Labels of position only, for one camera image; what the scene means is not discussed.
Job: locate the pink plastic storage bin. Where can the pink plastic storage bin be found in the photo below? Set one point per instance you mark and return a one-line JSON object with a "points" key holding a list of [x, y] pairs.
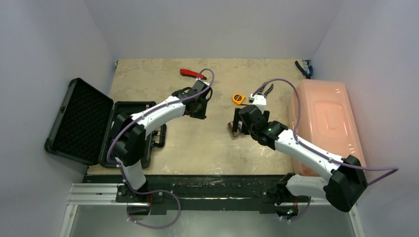
{"points": [[323, 116]]}

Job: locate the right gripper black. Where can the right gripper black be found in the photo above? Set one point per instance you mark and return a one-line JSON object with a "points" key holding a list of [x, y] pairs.
{"points": [[241, 121]]}

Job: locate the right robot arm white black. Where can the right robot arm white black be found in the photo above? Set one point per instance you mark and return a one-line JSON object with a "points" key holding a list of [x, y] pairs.
{"points": [[340, 181]]}

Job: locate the yellow tape measure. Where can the yellow tape measure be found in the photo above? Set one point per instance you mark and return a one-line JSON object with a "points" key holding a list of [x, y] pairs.
{"points": [[239, 99]]}

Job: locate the black poker set case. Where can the black poker set case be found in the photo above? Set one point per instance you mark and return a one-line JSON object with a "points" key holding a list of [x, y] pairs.
{"points": [[81, 130]]}

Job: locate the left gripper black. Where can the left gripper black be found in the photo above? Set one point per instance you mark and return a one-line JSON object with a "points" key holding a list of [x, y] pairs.
{"points": [[201, 115]]}

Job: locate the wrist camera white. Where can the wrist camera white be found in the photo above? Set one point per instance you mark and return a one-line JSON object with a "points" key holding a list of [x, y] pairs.
{"points": [[259, 101], [203, 81]]}

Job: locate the aluminium frame rail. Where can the aluminium frame rail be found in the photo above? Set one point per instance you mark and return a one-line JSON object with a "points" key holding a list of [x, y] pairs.
{"points": [[106, 194]]}

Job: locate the black handled pliers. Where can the black handled pliers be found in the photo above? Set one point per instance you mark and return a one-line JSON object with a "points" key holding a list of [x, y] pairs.
{"points": [[265, 90]]}

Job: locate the blue handled pliers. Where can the blue handled pliers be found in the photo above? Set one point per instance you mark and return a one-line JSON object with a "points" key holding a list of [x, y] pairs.
{"points": [[307, 72]]}

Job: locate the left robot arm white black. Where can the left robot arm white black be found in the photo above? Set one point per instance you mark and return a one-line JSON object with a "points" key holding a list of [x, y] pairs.
{"points": [[129, 131]]}

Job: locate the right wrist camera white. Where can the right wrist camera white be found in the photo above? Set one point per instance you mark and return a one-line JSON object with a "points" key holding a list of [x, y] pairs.
{"points": [[259, 101]]}

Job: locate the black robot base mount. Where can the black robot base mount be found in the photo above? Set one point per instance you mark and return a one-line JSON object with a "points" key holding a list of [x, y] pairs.
{"points": [[265, 194]]}

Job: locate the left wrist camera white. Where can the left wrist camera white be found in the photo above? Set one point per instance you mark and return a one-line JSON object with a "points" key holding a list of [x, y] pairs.
{"points": [[203, 81]]}

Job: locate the red utility knife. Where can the red utility knife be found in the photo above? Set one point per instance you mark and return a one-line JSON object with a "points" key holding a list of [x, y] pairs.
{"points": [[192, 74]]}

